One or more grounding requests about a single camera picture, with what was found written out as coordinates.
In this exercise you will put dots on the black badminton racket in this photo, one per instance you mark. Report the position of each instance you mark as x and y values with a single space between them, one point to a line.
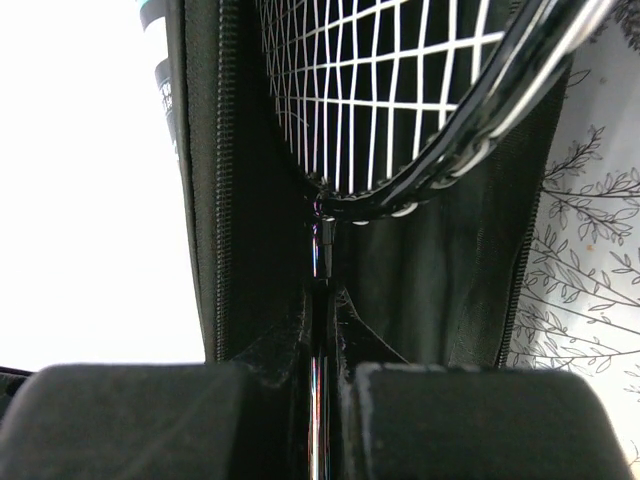
420 130

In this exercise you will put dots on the black Boka shuttlecock tube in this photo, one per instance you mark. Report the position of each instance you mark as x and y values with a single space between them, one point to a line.
153 16

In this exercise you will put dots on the floral patterned table mat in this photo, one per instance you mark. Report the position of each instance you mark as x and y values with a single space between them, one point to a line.
578 308

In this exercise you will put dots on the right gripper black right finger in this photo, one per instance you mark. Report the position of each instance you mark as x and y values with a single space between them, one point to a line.
396 420

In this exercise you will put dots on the black Crossway racket cover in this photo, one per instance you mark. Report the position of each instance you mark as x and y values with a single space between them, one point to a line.
246 211

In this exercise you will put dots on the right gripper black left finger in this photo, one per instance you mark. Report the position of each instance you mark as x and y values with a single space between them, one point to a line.
245 418

